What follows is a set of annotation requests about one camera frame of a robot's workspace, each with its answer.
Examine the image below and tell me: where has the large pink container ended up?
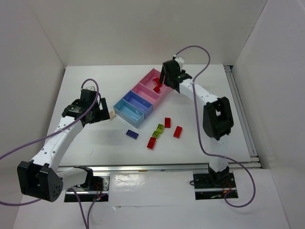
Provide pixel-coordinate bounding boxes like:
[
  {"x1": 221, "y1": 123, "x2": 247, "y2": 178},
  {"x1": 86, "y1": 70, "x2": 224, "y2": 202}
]
[{"x1": 139, "y1": 68, "x2": 172, "y2": 110}]

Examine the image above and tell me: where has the purple lego plate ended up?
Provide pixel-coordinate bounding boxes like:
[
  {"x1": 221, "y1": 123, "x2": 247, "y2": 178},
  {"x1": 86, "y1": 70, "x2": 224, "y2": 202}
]
[{"x1": 126, "y1": 130, "x2": 139, "y2": 139}]

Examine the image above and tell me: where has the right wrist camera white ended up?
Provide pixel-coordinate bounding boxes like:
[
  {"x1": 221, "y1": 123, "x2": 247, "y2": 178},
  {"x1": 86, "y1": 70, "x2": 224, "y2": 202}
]
[{"x1": 173, "y1": 54, "x2": 184, "y2": 70}]

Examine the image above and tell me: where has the small pink container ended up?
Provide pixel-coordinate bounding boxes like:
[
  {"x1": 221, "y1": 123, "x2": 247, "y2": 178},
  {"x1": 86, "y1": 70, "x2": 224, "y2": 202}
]
[{"x1": 132, "y1": 83, "x2": 160, "y2": 103}]

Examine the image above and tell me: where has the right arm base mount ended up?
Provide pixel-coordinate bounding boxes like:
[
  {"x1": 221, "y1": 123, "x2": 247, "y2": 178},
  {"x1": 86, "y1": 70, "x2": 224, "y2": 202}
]
[{"x1": 189, "y1": 173, "x2": 238, "y2": 200}]

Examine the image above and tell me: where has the green lego brick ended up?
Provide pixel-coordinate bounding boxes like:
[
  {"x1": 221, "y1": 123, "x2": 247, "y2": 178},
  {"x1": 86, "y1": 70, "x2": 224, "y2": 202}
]
[
  {"x1": 152, "y1": 131, "x2": 160, "y2": 139},
  {"x1": 156, "y1": 124, "x2": 164, "y2": 134}
]

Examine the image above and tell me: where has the upper green lego brick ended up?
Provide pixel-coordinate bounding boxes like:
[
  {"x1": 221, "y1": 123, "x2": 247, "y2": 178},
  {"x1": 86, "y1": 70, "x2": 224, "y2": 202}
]
[{"x1": 156, "y1": 124, "x2": 164, "y2": 134}]

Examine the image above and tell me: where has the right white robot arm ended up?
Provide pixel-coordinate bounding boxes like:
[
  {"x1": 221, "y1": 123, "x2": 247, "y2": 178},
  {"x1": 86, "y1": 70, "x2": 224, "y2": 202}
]
[{"x1": 159, "y1": 57, "x2": 234, "y2": 180}]

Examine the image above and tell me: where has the small red lego brick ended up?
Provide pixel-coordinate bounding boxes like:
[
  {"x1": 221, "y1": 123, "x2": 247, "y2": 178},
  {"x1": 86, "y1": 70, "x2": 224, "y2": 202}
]
[{"x1": 153, "y1": 86, "x2": 160, "y2": 93}]

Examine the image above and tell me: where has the aluminium rail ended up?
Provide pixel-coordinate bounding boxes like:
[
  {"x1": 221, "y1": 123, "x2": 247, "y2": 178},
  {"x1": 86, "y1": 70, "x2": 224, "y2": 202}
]
[
  {"x1": 224, "y1": 65, "x2": 263, "y2": 169},
  {"x1": 57, "y1": 163, "x2": 215, "y2": 174}
]

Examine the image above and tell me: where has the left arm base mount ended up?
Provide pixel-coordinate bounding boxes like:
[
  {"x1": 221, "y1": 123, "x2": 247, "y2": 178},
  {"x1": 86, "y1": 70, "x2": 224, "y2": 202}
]
[{"x1": 72, "y1": 174, "x2": 110, "y2": 202}]

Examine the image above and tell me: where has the tan lego brick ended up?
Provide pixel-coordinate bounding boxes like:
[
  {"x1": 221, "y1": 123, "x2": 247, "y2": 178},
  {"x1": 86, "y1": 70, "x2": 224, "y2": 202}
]
[{"x1": 109, "y1": 111, "x2": 116, "y2": 120}]

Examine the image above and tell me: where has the red round flower lego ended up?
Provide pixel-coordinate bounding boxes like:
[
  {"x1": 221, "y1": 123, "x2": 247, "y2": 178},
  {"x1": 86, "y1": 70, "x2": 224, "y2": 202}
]
[{"x1": 152, "y1": 77, "x2": 161, "y2": 87}]

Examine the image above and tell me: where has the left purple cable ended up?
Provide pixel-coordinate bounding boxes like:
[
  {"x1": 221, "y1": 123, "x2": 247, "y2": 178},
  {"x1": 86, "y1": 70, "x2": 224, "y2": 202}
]
[{"x1": 0, "y1": 78, "x2": 101, "y2": 229}]

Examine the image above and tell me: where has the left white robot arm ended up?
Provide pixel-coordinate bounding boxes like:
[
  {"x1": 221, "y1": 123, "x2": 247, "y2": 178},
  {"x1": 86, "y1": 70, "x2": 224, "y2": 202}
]
[{"x1": 17, "y1": 89, "x2": 110, "y2": 202}]

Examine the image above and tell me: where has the lower green lego brick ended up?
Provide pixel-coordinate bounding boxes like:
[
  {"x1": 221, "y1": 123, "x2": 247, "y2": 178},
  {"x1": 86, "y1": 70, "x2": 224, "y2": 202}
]
[{"x1": 152, "y1": 131, "x2": 160, "y2": 139}]

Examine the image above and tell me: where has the purple blue container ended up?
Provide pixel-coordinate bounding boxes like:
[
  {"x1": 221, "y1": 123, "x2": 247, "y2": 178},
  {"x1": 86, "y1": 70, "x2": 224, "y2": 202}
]
[{"x1": 123, "y1": 91, "x2": 153, "y2": 119}]

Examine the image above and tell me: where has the light blue container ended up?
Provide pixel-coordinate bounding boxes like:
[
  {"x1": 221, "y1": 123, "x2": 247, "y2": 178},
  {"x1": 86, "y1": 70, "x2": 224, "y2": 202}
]
[{"x1": 113, "y1": 99, "x2": 144, "y2": 128}]

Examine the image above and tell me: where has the aluminium right rail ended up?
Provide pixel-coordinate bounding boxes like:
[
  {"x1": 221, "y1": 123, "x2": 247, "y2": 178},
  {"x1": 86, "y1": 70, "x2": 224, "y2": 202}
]
[{"x1": 224, "y1": 65, "x2": 263, "y2": 169}]

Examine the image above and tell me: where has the aluminium front rail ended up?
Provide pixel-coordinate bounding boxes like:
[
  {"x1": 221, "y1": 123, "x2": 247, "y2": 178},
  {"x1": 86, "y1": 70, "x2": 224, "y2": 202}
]
[{"x1": 57, "y1": 163, "x2": 215, "y2": 174}]

